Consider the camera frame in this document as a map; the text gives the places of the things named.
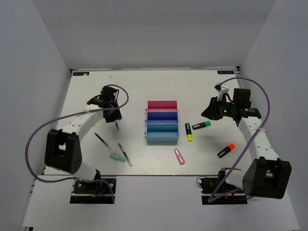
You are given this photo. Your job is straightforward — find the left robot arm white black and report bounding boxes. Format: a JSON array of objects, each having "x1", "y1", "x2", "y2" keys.
[{"x1": 44, "y1": 86, "x2": 122, "y2": 192}]

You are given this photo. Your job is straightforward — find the pink eraser capsule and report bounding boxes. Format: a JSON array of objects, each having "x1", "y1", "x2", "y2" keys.
[{"x1": 174, "y1": 148, "x2": 185, "y2": 165}]

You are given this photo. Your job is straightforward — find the dark blue bin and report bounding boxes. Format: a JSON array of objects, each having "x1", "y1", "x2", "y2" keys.
[{"x1": 145, "y1": 112, "x2": 179, "y2": 124}]

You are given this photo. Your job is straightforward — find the corner label sticker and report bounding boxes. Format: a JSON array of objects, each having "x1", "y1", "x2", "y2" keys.
[
  {"x1": 73, "y1": 72, "x2": 90, "y2": 76},
  {"x1": 217, "y1": 70, "x2": 234, "y2": 75}
]

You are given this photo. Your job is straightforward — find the yellow highlighter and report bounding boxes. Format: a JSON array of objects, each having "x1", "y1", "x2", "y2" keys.
[{"x1": 185, "y1": 123, "x2": 193, "y2": 142}]

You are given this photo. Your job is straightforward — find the left corner label sticker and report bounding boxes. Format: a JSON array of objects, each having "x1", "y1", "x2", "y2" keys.
[{"x1": 73, "y1": 72, "x2": 90, "y2": 76}]

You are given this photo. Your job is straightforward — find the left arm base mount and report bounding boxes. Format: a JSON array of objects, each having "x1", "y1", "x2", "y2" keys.
[{"x1": 70, "y1": 178, "x2": 117, "y2": 205}]

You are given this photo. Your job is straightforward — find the purple pen refill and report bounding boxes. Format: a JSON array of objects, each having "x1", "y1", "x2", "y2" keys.
[{"x1": 94, "y1": 132, "x2": 112, "y2": 151}]

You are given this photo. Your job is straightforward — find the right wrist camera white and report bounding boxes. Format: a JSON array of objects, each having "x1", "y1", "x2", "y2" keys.
[{"x1": 214, "y1": 83, "x2": 229, "y2": 101}]

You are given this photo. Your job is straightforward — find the green eraser capsule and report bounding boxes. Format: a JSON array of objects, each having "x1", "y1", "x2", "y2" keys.
[{"x1": 109, "y1": 152, "x2": 126, "y2": 163}]

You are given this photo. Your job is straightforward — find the pink bin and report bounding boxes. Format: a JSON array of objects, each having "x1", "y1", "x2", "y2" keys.
[{"x1": 145, "y1": 101, "x2": 178, "y2": 112}]

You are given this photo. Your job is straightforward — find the purple cable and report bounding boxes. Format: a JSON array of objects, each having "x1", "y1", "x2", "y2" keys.
[
  {"x1": 25, "y1": 84, "x2": 129, "y2": 204},
  {"x1": 207, "y1": 77, "x2": 271, "y2": 202}
]

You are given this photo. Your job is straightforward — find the light blue bin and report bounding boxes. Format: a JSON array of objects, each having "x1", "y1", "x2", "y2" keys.
[{"x1": 145, "y1": 123, "x2": 179, "y2": 144}]

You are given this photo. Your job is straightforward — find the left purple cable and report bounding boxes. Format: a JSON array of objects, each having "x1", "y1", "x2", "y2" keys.
[{"x1": 25, "y1": 84, "x2": 129, "y2": 204}]

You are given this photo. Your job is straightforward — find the right corner label sticker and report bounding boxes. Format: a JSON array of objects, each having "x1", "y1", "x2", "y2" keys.
[{"x1": 217, "y1": 70, "x2": 234, "y2": 75}]

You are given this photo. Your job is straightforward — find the green pen refill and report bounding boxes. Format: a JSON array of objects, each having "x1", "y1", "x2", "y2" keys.
[{"x1": 118, "y1": 143, "x2": 133, "y2": 167}]

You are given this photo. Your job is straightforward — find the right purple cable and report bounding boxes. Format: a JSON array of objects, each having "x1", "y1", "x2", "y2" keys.
[{"x1": 207, "y1": 77, "x2": 271, "y2": 202}]

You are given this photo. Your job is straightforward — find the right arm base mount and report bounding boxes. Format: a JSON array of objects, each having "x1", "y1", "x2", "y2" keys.
[{"x1": 196, "y1": 167, "x2": 248, "y2": 205}]

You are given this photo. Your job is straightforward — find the green highlighter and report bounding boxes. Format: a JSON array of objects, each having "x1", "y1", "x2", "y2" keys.
[{"x1": 192, "y1": 121, "x2": 211, "y2": 130}]

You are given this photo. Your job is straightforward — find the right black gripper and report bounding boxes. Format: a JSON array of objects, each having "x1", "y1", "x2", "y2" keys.
[{"x1": 201, "y1": 96, "x2": 236, "y2": 120}]

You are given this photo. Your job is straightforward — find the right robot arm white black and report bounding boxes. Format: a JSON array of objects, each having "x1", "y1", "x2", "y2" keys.
[{"x1": 201, "y1": 85, "x2": 292, "y2": 202}]

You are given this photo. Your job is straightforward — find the orange highlighter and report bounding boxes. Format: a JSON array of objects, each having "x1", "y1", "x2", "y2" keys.
[{"x1": 217, "y1": 143, "x2": 236, "y2": 158}]

